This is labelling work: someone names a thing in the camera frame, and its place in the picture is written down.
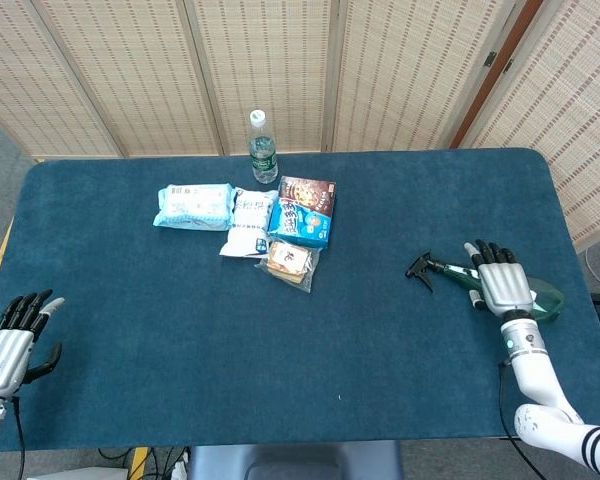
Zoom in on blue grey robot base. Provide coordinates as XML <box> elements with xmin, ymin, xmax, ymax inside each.
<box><xmin>187</xmin><ymin>440</ymin><xmax>404</xmax><ymax>480</ymax></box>

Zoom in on light blue wet wipes pack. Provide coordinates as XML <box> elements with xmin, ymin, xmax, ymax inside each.
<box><xmin>152</xmin><ymin>183</ymin><xmax>237</xmax><ymax>232</ymax></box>

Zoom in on white snack bag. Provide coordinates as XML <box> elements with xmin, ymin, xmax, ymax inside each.
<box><xmin>218</xmin><ymin>186</ymin><xmax>280</xmax><ymax>260</ymax></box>

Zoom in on green spray bottle black trigger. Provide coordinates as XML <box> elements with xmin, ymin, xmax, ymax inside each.
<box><xmin>405</xmin><ymin>251</ymin><xmax>565</xmax><ymax>321</ymax></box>

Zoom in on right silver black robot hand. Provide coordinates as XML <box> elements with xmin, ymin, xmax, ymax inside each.
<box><xmin>462</xmin><ymin>238</ymin><xmax>536</xmax><ymax>319</ymax></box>

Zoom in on blue table cloth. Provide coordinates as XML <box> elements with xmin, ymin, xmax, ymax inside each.
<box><xmin>0</xmin><ymin>148</ymin><xmax>600</xmax><ymax>454</ymax></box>

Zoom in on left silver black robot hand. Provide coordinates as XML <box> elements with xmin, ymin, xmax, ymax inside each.
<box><xmin>0</xmin><ymin>288</ymin><xmax>66</xmax><ymax>399</ymax></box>

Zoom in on blue cookie box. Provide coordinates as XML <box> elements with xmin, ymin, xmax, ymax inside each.
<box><xmin>267</xmin><ymin>175</ymin><xmax>338</xmax><ymax>250</ymax></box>

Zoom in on woven bamboo folding screen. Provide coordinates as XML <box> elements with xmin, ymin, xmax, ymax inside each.
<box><xmin>0</xmin><ymin>0</ymin><xmax>600</xmax><ymax>251</ymax></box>

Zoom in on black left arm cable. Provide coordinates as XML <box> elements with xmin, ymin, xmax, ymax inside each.
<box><xmin>10</xmin><ymin>394</ymin><xmax>27</xmax><ymax>480</ymax></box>

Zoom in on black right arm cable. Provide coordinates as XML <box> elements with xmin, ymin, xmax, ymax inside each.
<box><xmin>496</xmin><ymin>362</ymin><xmax>544</xmax><ymax>480</ymax></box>

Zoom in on white box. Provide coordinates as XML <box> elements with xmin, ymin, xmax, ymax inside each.
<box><xmin>43</xmin><ymin>465</ymin><xmax>131</xmax><ymax>480</ymax></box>

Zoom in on clear water bottle green label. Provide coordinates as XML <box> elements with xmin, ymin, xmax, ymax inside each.
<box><xmin>248</xmin><ymin>108</ymin><xmax>280</xmax><ymax>185</ymax></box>

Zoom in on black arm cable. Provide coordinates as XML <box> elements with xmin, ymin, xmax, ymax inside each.
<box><xmin>496</xmin><ymin>362</ymin><xmax>544</xmax><ymax>480</ymax></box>
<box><xmin>10</xmin><ymin>394</ymin><xmax>27</xmax><ymax>480</ymax></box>

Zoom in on white power strip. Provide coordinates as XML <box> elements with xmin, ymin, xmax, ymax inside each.
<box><xmin>169</xmin><ymin>452</ymin><xmax>190</xmax><ymax>480</ymax></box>

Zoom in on brown wooden post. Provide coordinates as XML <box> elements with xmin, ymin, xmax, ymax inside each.
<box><xmin>449</xmin><ymin>0</ymin><xmax>544</xmax><ymax>149</ymax></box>

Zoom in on bagged bread slices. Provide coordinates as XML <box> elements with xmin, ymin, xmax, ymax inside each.
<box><xmin>253</xmin><ymin>239</ymin><xmax>321</xmax><ymax>295</ymax></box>

